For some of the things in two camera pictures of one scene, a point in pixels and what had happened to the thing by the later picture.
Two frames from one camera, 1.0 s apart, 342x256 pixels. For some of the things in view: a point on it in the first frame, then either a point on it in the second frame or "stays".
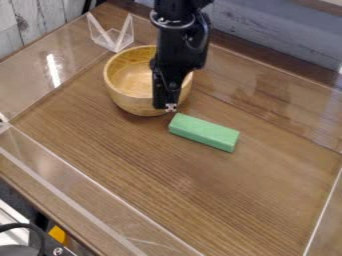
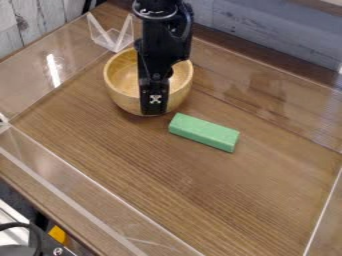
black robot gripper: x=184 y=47 to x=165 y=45
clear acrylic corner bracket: x=116 y=39 stays
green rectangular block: x=204 y=131 stays
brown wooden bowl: x=129 y=78 stays
